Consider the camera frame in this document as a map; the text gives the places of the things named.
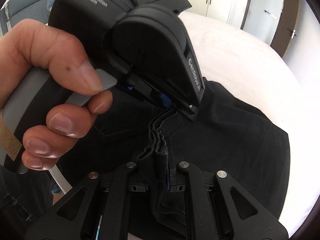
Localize person's left hand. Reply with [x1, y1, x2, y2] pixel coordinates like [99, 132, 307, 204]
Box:
[1, 19, 113, 171]

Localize dark brown door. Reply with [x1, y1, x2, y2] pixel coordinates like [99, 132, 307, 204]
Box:
[240, 0, 301, 58]

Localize black denim pants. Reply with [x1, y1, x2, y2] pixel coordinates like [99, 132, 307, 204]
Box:
[58, 81, 290, 239]

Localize white bed mattress sheet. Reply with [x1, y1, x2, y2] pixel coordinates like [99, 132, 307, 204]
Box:
[180, 12, 319, 235]

